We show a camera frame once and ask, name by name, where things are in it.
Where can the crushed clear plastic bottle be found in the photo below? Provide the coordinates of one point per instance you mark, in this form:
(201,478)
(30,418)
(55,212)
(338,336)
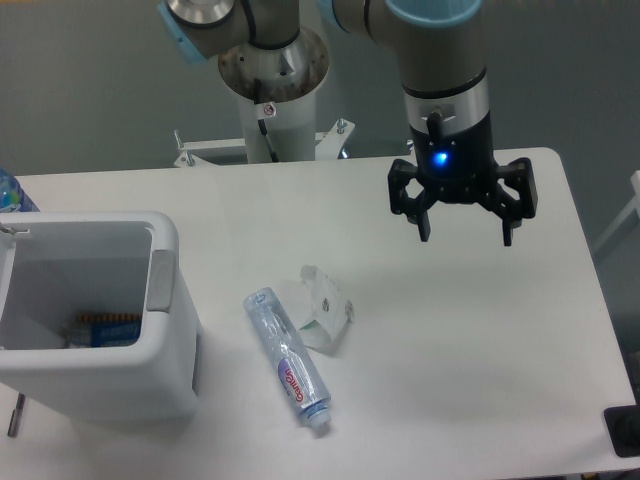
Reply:
(303,385)

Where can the blue-labelled water bottle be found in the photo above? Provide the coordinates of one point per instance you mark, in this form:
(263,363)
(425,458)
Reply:
(13,197)

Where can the white frame at right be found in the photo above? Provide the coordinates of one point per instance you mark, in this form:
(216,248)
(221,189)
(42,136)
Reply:
(621,226)

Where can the dark metal tool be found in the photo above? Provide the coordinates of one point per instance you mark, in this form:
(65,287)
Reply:
(16,416)

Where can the white plastic trash can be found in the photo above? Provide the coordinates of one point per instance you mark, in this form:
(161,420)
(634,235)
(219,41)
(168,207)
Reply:
(57,265)

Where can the black table clamp mount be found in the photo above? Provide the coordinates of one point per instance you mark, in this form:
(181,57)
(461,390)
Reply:
(623,426)

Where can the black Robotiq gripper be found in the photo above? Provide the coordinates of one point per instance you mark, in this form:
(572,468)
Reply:
(459,168)

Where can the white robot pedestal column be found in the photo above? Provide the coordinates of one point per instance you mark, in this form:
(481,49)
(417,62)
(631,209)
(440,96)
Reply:
(276,92)

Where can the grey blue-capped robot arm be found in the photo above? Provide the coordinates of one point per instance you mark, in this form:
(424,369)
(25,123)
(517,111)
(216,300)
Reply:
(438,46)

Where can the blue snack wrapper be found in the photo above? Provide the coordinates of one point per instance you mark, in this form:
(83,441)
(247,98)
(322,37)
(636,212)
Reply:
(101,330)

